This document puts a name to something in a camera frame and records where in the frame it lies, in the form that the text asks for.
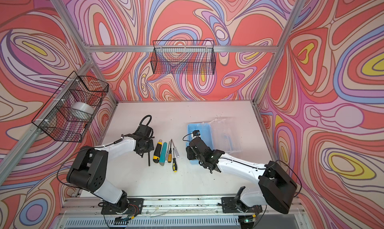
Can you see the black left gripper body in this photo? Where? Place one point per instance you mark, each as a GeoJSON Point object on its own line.
{"type": "Point", "coordinates": [148, 146]}

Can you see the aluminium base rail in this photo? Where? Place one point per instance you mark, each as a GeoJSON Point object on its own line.
{"type": "Point", "coordinates": [178, 212]}

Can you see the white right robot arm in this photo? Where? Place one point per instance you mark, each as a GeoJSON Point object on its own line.
{"type": "Point", "coordinates": [273, 186]}

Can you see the clear handle short screwdriver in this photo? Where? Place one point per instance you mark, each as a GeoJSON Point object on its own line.
{"type": "Point", "coordinates": [175, 151]}

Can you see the black wire basket back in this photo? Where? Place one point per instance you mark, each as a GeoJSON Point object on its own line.
{"type": "Point", "coordinates": [183, 57]}

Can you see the black wire basket left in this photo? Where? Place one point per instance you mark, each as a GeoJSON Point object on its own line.
{"type": "Point", "coordinates": [57, 122]}

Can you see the black yellow grip screwdriver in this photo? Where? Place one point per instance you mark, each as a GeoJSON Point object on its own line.
{"type": "Point", "coordinates": [175, 167]}

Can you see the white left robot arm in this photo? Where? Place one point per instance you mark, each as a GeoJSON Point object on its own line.
{"type": "Point", "coordinates": [89, 169]}

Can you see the yellow black utility knife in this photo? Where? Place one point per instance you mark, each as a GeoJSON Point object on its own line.
{"type": "Point", "coordinates": [157, 152]}

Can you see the black wire basket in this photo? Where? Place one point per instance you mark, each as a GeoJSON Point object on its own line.
{"type": "Point", "coordinates": [57, 122]}
{"type": "Point", "coordinates": [183, 57]}

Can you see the teal utility knife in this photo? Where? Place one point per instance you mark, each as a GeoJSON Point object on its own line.
{"type": "Point", "coordinates": [163, 153]}

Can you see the blue plastic tool box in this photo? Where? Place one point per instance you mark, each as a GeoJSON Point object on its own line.
{"type": "Point", "coordinates": [218, 134]}

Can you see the grey tape roll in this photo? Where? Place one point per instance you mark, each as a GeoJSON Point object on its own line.
{"type": "Point", "coordinates": [82, 112]}

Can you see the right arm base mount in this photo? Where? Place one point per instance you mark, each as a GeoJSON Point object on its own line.
{"type": "Point", "coordinates": [235, 205]}

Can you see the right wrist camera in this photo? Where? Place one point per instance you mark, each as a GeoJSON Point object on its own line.
{"type": "Point", "coordinates": [195, 133]}

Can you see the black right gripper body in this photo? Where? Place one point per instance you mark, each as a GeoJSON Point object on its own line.
{"type": "Point", "coordinates": [192, 155]}

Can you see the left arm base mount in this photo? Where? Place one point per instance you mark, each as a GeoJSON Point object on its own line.
{"type": "Point", "coordinates": [130, 207]}

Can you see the yellow handle screwdriver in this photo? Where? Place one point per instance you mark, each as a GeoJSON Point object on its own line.
{"type": "Point", "coordinates": [169, 159]}

